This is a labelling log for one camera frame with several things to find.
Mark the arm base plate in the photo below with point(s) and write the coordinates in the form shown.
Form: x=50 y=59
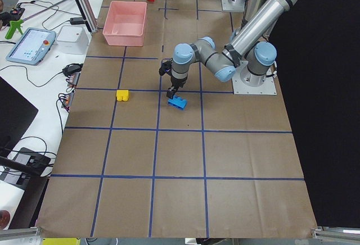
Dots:
x=233 y=5
x=245 y=83

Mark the yellow toy block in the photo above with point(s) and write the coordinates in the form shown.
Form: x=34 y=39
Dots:
x=122 y=95

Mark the teach pendant tablet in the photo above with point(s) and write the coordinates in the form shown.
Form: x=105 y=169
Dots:
x=32 y=47

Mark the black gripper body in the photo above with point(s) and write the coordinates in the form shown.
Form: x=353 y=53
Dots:
x=177 y=82

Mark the white box device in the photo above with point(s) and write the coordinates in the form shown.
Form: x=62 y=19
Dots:
x=72 y=40

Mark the aluminium frame post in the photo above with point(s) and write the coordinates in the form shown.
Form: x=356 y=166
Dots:
x=87 y=14

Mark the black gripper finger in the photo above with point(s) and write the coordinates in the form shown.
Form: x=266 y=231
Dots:
x=175 y=88
x=170 y=92

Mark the blue toy block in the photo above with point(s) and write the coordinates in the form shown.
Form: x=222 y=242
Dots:
x=177 y=102

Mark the black monitor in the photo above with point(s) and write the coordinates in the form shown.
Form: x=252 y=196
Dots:
x=17 y=114

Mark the green plastic clamp tool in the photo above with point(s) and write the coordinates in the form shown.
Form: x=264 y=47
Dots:
x=15 y=25

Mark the pink plastic box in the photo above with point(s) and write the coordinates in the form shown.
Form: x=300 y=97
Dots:
x=125 y=23

